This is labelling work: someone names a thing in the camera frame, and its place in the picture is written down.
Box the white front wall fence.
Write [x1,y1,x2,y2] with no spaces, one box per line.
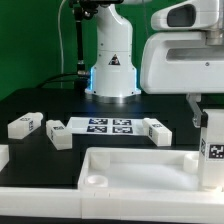
[0,187,224,224]

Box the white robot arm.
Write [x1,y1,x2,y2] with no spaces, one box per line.
[86,0,224,128]

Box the white desk top tray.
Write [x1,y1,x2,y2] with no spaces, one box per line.
[78,147,224,198]

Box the black cable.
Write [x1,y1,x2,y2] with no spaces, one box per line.
[35,72,91,90]

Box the white left wall block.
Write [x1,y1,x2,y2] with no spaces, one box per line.
[0,145,9,172]

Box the white marker sheet with tags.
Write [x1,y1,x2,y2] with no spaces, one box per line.
[67,117,144,136]

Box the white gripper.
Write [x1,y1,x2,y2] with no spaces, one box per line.
[140,32,224,128]

